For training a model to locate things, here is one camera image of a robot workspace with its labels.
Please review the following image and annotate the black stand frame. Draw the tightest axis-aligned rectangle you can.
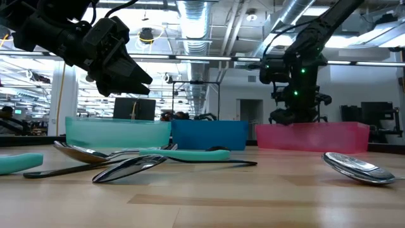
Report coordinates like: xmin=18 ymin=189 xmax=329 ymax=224
xmin=171 ymin=80 xmax=221 ymax=122

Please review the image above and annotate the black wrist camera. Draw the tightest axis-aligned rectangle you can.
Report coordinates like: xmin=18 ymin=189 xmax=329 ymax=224
xmin=82 ymin=16 xmax=131 ymax=56
xmin=258 ymin=56 xmax=288 ymax=86

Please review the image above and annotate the blue plastic bin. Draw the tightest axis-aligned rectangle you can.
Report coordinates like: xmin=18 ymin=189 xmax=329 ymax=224
xmin=171 ymin=119 xmax=250 ymax=151

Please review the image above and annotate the black ceiling cord reel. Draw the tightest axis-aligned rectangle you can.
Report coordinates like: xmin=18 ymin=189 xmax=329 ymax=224
xmin=138 ymin=27 xmax=155 ymax=45

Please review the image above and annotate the long ceiling light bar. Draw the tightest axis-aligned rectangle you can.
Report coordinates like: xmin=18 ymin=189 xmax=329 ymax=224
xmin=0 ymin=50 xmax=405 ymax=67

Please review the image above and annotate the round ceiling sensor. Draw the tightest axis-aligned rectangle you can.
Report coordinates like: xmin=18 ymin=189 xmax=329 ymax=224
xmin=245 ymin=8 xmax=259 ymax=22

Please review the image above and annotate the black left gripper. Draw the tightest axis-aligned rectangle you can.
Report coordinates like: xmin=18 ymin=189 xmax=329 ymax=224
xmin=61 ymin=40 xmax=154 ymax=98

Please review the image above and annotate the grey door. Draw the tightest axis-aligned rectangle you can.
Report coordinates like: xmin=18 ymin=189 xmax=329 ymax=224
xmin=239 ymin=99 xmax=264 ymax=140

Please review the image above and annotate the teal handled silver spoon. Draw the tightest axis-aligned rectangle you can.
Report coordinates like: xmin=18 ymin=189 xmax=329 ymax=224
xmin=0 ymin=152 xmax=44 ymax=175
xmin=321 ymin=151 xmax=405 ymax=186
xmin=53 ymin=140 xmax=231 ymax=165

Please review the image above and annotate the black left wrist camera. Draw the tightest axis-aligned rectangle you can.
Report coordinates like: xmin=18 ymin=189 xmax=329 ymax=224
xmin=82 ymin=16 xmax=131 ymax=56

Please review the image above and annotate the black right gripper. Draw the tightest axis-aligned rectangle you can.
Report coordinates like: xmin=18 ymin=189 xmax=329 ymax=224
xmin=268 ymin=47 xmax=328 ymax=126

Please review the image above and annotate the translucent teal plastic bin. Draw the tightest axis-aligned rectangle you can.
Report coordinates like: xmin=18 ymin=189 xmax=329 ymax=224
xmin=65 ymin=116 xmax=172 ymax=148

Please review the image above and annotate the smooth silver ventilation duct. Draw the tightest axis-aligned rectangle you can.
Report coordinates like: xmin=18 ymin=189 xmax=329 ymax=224
xmin=252 ymin=0 xmax=317 ymax=56

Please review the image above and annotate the blue patterned handle spoon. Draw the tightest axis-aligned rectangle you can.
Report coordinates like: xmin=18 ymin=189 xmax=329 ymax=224
xmin=106 ymin=143 xmax=178 ymax=159

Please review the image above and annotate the person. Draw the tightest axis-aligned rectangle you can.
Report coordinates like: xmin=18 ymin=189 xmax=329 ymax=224
xmin=0 ymin=105 xmax=25 ymax=136
xmin=172 ymin=110 xmax=190 ymax=122

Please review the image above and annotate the wide ribbed silver duct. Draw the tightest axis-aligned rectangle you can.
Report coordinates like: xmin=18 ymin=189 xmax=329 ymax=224
xmin=176 ymin=0 xmax=211 ymax=110

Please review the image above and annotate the translucent pink plastic bin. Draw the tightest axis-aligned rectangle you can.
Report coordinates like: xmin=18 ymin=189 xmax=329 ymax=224
xmin=254 ymin=121 xmax=370 ymax=155

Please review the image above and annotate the yellow power cable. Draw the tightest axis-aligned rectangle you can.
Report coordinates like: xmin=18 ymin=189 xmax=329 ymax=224
xmin=56 ymin=63 xmax=66 ymax=136

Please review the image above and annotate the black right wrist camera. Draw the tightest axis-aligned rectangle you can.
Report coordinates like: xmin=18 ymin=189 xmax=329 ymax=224
xmin=258 ymin=56 xmax=288 ymax=86

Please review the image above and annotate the white column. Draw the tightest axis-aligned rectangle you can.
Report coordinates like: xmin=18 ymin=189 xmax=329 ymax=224
xmin=47 ymin=61 xmax=79 ymax=137

